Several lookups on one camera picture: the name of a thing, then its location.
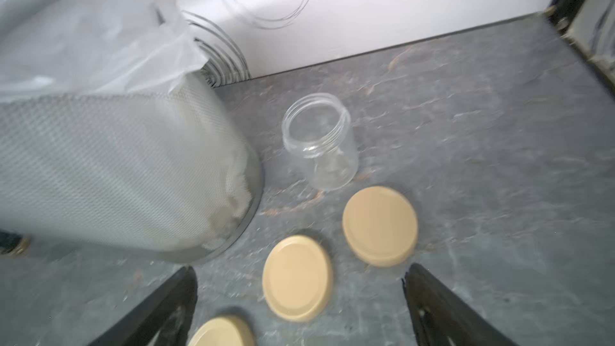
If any beige lid of jar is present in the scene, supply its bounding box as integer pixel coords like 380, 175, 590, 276
262, 235, 334, 322
188, 315, 256, 346

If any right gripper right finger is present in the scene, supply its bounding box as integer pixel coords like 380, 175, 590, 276
402, 263, 515, 346

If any white trash bag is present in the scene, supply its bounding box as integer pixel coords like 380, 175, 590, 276
1, 0, 208, 103

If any dark spice bottle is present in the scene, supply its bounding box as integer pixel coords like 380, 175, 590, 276
0, 231, 31, 256

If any glass rice jar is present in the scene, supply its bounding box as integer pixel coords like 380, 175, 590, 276
281, 93, 359, 192

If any mesh trash bin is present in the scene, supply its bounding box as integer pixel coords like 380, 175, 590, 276
1, 74, 264, 263

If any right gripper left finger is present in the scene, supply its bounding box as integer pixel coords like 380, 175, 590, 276
91, 267, 198, 345

